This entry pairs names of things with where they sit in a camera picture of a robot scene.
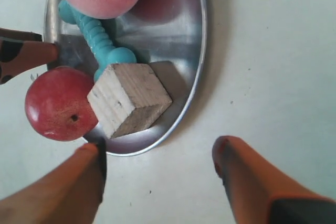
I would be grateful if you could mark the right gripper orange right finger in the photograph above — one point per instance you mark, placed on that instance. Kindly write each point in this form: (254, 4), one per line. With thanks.
(258, 192)

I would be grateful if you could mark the wooden cube block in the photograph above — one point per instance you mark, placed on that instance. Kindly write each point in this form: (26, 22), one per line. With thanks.
(128, 98)

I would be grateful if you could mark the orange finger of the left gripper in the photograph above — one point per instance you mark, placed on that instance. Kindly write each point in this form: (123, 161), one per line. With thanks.
(20, 56)

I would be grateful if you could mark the red toy apple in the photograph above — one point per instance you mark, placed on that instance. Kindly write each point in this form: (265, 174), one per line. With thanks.
(57, 107)

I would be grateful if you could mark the teal toy bone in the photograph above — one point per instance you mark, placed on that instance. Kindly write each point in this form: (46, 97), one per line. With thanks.
(99, 42)

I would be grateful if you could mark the round metal plate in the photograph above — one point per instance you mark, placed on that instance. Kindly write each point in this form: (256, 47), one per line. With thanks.
(170, 36)

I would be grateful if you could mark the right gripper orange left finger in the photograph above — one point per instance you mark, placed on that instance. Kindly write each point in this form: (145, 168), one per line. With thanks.
(71, 193)

